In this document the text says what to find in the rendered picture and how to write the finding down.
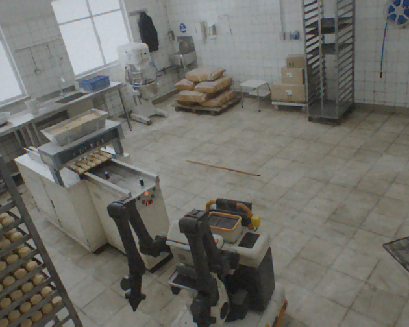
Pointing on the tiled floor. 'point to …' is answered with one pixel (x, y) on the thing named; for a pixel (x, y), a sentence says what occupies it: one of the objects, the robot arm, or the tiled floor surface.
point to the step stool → (256, 90)
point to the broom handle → (223, 167)
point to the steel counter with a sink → (71, 106)
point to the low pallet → (207, 106)
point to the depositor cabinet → (67, 201)
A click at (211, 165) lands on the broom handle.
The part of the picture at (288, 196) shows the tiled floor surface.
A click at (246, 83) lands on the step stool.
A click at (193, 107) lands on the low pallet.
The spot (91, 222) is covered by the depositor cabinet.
